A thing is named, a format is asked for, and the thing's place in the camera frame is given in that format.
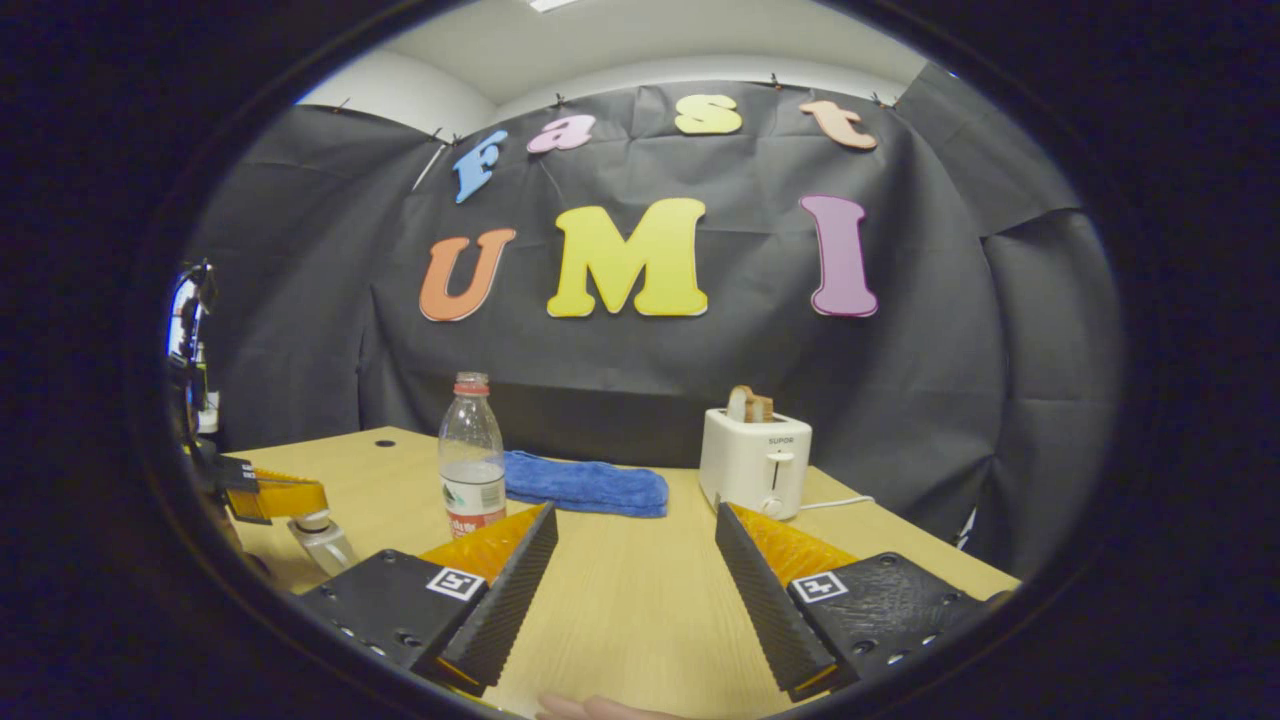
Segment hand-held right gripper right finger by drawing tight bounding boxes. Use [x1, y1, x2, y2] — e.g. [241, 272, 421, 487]
[715, 503, 986, 706]

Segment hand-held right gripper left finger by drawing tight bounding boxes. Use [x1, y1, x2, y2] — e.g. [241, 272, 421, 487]
[290, 503, 559, 698]

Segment white teacup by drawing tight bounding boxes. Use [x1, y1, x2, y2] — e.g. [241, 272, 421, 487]
[295, 522, 359, 577]

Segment clear plastic water bottle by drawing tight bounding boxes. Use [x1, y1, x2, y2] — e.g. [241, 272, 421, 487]
[438, 372, 507, 539]

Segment blue towel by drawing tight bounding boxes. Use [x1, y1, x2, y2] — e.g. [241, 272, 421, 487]
[503, 450, 669, 518]

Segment white toaster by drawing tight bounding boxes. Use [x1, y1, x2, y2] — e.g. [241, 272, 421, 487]
[698, 407, 813, 521]

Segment computer monitor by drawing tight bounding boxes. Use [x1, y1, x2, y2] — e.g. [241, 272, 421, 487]
[170, 285, 197, 357]

